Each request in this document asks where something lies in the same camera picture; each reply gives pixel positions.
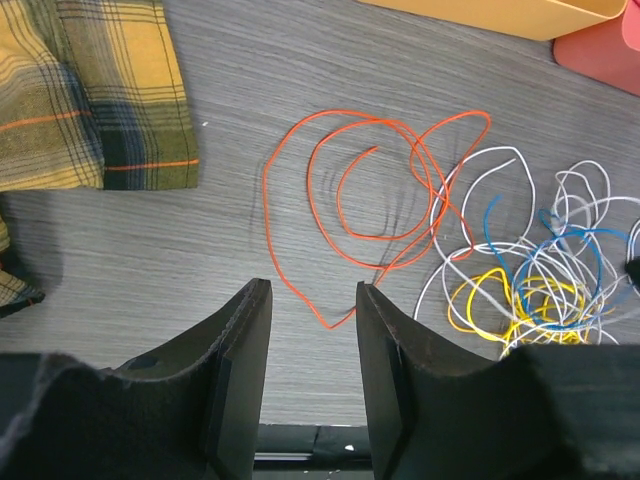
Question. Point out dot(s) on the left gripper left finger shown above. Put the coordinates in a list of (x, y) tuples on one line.
[(187, 409)]

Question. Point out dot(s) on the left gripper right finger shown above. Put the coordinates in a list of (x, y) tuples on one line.
[(438, 411)]

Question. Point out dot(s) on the yellow plaid shirt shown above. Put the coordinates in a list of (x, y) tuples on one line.
[(92, 96)]

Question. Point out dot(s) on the red plastic bin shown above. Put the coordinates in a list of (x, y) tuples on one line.
[(607, 52)]

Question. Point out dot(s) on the yellow plastic bin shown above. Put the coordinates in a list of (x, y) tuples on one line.
[(538, 20)]

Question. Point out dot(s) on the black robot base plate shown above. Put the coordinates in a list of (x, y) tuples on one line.
[(312, 448)]

